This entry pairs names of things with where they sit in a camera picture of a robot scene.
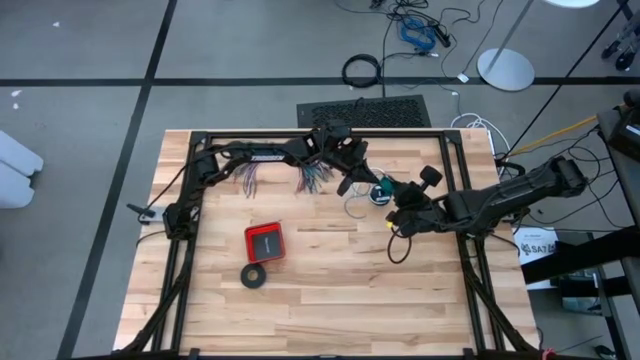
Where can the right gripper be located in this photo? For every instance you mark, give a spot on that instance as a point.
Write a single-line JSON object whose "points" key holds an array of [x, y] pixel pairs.
{"points": [[425, 217]]}

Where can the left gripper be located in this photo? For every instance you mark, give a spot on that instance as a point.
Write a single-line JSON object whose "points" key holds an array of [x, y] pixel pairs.
{"points": [[340, 150]]}

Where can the black spool white label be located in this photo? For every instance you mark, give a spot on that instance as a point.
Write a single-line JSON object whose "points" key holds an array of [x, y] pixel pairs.
{"points": [[386, 189]]}

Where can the black plastic spool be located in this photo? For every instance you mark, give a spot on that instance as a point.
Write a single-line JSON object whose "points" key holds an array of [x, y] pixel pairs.
{"points": [[376, 197]]}

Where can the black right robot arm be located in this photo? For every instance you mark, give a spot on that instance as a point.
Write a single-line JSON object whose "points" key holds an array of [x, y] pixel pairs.
{"points": [[515, 195]]}

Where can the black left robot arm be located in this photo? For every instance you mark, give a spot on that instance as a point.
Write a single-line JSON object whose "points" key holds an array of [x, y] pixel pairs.
{"points": [[265, 152]]}

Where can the black floor vent grille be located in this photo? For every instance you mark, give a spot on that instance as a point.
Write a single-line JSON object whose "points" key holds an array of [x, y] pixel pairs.
{"points": [[365, 114]]}

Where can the red square tray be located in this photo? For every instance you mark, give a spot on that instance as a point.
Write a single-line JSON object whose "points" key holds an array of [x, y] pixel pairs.
{"points": [[265, 243]]}

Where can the white paper sign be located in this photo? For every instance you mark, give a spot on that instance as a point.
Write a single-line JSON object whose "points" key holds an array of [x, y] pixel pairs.
{"points": [[537, 248]]}

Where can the black tape roll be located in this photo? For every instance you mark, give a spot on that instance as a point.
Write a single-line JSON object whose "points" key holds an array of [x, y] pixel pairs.
{"points": [[244, 277]]}

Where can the white round lamp base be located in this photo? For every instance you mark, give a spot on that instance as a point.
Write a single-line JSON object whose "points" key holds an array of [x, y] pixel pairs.
{"points": [[505, 70]]}

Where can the black side workbench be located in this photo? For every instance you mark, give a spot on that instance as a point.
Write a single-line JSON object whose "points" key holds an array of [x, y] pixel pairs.
{"points": [[575, 257]]}

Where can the black desk device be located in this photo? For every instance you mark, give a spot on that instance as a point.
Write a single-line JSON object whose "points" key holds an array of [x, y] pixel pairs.
{"points": [[625, 135]]}

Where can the white round lamp head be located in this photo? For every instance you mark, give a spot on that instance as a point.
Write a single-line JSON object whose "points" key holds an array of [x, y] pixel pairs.
{"points": [[572, 2]]}

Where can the black caster base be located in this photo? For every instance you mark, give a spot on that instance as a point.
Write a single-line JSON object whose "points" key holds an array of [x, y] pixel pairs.
{"points": [[625, 60]]}

